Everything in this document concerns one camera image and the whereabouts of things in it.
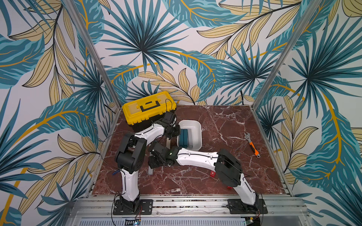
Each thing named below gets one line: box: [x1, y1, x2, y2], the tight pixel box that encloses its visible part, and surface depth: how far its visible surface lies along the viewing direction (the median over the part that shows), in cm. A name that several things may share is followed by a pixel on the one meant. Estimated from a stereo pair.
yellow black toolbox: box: [122, 90, 177, 134], surface depth 97 cm
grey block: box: [148, 165, 154, 175], surface depth 85 cm
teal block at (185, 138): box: [183, 129, 188, 148], surface depth 99 cm
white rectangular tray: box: [178, 120, 202, 152], surface depth 100 cm
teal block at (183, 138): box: [179, 129, 188, 148], surface depth 99 cm
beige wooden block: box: [165, 137, 172, 150], surface depth 97 cm
